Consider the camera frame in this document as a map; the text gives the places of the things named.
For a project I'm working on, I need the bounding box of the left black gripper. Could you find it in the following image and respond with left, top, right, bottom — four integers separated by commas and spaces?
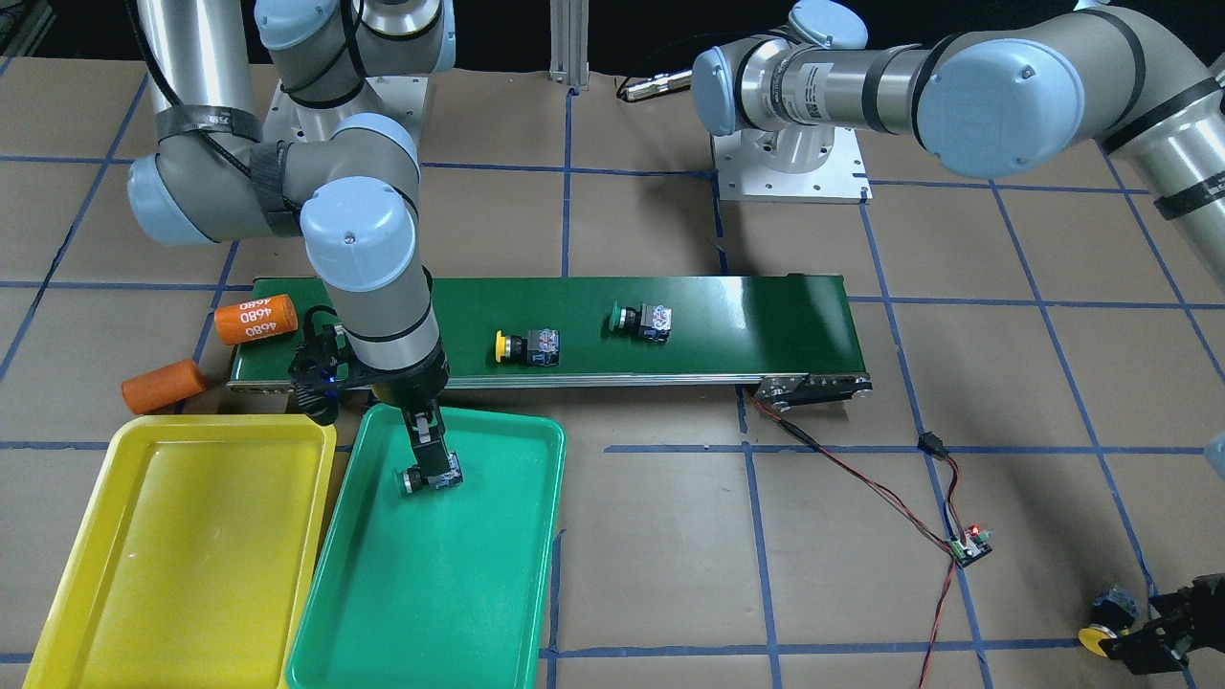
1110, 574, 1224, 676

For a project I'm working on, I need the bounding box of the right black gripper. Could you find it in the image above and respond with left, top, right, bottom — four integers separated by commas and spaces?
368, 354, 450, 474

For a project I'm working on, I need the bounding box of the green push button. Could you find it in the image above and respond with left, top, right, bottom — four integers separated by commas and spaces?
394, 451, 464, 497
608, 302, 673, 342

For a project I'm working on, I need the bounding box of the yellow push button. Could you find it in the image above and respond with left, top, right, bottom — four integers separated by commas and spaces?
1077, 586, 1139, 657
492, 329, 560, 367

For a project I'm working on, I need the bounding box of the orange cylinder with 4680 text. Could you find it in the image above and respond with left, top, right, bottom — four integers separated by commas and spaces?
213, 294, 299, 345

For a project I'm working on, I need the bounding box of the plain orange cylinder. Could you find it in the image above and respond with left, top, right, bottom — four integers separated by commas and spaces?
120, 359, 209, 414

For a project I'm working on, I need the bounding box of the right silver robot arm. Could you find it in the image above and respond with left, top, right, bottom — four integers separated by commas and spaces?
125, 1, 463, 497

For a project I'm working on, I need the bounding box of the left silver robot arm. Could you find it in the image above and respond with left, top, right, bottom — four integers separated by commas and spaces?
691, 1, 1224, 286

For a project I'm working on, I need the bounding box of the green plastic tray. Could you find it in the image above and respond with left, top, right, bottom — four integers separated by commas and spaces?
287, 405, 566, 688

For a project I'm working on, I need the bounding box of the small green circuit board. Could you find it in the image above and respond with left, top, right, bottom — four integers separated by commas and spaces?
948, 523, 991, 568

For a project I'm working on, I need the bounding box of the yellow plastic tray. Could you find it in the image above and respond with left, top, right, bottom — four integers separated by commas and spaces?
25, 414, 336, 688

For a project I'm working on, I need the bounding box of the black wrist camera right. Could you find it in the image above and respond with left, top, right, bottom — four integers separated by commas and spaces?
288, 305, 342, 427

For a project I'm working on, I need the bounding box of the red black wire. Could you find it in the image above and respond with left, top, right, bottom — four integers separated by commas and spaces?
744, 392, 978, 689

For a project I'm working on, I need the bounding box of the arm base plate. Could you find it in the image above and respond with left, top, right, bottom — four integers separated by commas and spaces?
711, 125, 873, 204
262, 76, 430, 143

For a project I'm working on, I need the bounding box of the rear aluminium frame post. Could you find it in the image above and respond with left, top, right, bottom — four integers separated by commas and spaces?
548, 0, 590, 91

